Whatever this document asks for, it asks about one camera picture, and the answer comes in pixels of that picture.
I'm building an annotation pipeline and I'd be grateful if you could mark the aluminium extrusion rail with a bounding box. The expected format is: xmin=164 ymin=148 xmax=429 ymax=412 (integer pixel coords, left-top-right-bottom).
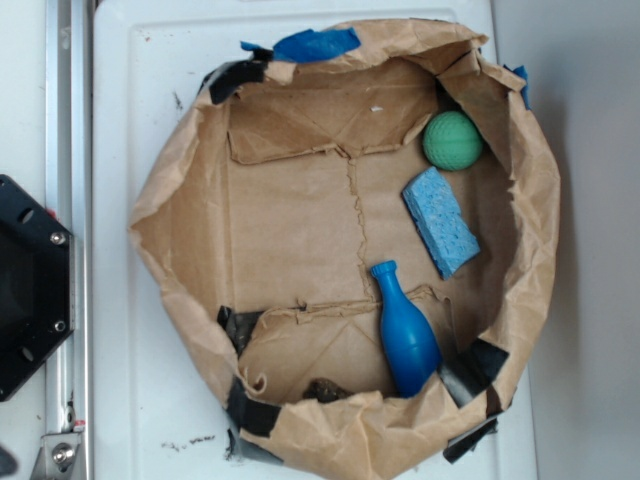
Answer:
xmin=31 ymin=1 xmax=96 ymax=479

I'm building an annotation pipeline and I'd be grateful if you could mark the blue plastic bottle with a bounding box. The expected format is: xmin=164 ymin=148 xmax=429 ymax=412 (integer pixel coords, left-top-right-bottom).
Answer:
xmin=370 ymin=260 xmax=442 ymax=398

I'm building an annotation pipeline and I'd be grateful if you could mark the brown paper bag tray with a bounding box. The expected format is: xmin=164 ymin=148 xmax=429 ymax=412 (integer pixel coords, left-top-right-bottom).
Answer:
xmin=129 ymin=19 xmax=561 ymax=479

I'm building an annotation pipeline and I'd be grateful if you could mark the white plastic board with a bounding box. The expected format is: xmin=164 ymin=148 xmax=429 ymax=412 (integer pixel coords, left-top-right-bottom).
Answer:
xmin=89 ymin=0 xmax=540 ymax=480

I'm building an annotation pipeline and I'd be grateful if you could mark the green textured ball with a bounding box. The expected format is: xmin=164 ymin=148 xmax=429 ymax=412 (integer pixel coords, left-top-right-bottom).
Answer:
xmin=422 ymin=111 xmax=483 ymax=171

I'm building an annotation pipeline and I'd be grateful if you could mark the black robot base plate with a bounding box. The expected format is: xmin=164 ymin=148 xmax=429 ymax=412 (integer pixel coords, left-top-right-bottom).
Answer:
xmin=1 ymin=174 xmax=73 ymax=402

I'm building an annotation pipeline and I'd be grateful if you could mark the small brown lump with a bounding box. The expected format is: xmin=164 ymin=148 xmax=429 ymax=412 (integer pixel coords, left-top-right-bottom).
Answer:
xmin=303 ymin=378 xmax=352 ymax=403

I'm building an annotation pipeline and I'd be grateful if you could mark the light blue sponge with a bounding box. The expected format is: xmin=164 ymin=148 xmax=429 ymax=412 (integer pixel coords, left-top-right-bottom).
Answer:
xmin=402 ymin=167 xmax=480 ymax=280

